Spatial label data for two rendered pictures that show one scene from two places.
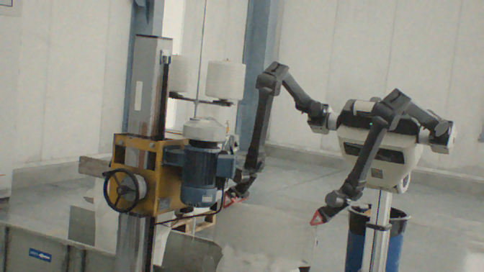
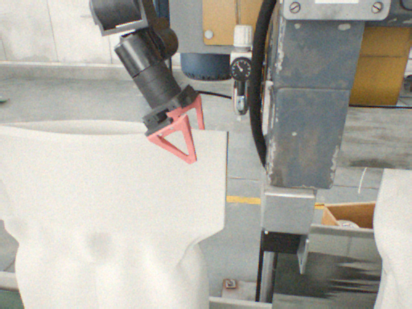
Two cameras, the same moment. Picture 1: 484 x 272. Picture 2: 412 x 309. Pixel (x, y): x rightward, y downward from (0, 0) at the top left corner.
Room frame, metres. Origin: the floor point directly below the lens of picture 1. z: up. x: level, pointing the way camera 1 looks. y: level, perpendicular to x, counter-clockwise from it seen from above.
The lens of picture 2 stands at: (3.46, -0.12, 1.25)
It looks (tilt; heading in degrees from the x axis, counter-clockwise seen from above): 25 degrees down; 161
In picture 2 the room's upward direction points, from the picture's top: straight up
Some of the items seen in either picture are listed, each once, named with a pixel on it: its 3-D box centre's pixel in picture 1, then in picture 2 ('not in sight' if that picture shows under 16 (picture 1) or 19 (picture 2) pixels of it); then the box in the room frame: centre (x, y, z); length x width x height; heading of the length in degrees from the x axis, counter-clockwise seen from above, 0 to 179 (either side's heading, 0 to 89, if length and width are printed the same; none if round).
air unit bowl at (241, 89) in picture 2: not in sight; (241, 96); (2.97, 0.12, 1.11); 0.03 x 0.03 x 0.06
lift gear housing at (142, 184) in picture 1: (132, 187); not in sight; (2.65, 0.43, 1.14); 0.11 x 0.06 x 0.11; 63
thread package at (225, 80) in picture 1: (225, 80); not in sight; (2.83, 0.11, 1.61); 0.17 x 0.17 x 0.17
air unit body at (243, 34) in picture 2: not in sight; (244, 76); (2.97, 0.12, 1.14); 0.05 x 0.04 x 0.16; 153
